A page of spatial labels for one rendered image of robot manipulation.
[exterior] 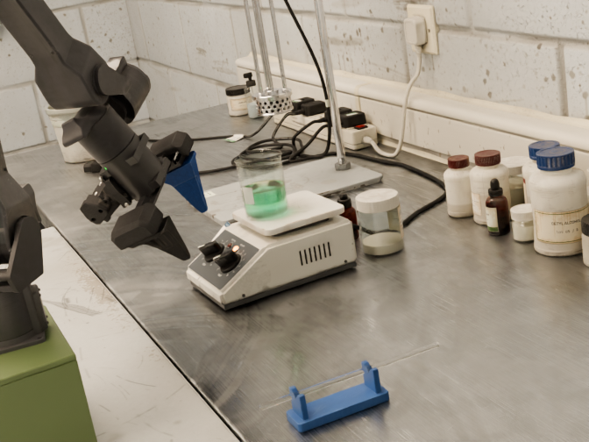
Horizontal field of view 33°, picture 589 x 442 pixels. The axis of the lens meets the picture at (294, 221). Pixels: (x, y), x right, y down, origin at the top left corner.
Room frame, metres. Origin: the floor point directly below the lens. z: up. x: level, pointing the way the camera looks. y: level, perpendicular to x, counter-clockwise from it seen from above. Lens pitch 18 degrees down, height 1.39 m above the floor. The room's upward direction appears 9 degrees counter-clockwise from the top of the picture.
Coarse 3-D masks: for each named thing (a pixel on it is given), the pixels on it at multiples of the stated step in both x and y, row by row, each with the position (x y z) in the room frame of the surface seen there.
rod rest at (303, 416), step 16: (368, 384) 0.90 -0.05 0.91; (304, 400) 0.86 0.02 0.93; (320, 400) 0.89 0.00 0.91; (336, 400) 0.89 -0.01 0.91; (352, 400) 0.88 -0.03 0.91; (368, 400) 0.88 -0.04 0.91; (384, 400) 0.89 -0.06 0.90; (288, 416) 0.88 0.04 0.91; (304, 416) 0.86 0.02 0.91; (320, 416) 0.86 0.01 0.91; (336, 416) 0.87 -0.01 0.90
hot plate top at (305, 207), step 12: (300, 192) 1.36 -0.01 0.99; (312, 192) 1.35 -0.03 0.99; (300, 204) 1.30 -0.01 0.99; (312, 204) 1.29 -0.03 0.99; (324, 204) 1.28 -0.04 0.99; (336, 204) 1.28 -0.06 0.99; (240, 216) 1.30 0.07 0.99; (288, 216) 1.26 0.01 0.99; (300, 216) 1.25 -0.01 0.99; (312, 216) 1.24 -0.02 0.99; (324, 216) 1.25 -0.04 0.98; (252, 228) 1.25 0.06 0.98; (264, 228) 1.23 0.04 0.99; (276, 228) 1.22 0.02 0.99; (288, 228) 1.23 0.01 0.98
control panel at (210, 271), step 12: (216, 240) 1.30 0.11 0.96; (228, 240) 1.28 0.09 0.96; (240, 240) 1.26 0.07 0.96; (240, 252) 1.24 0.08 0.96; (252, 252) 1.22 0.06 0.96; (192, 264) 1.29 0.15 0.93; (204, 264) 1.27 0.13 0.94; (216, 264) 1.25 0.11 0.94; (240, 264) 1.21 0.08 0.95; (204, 276) 1.24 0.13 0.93; (216, 276) 1.22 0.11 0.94; (228, 276) 1.20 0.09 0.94; (216, 288) 1.20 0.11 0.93
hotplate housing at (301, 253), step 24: (336, 216) 1.28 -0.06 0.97; (264, 240) 1.23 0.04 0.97; (288, 240) 1.23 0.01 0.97; (312, 240) 1.23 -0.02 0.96; (336, 240) 1.25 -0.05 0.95; (264, 264) 1.20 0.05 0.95; (288, 264) 1.22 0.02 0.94; (312, 264) 1.23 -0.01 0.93; (336, 264) 1.25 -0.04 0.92; (240, 288) 1.19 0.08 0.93; (264, 288) 1.20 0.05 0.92; (288, 288) 1.22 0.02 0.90
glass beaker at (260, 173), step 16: (240, 160) 1.30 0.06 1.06; (256, 160) 1.31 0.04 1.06; (272, 160) 1.26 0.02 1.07; (240, 176) 1.27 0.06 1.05; (256, 176) 1.26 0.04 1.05; (272, 176) 1.26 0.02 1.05; (256, 192) 1.26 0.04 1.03; (272, 192) 1.26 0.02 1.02; (256, 208) 1.26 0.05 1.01; (272, 208) 1.26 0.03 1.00; (288, 208) 1.28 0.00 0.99
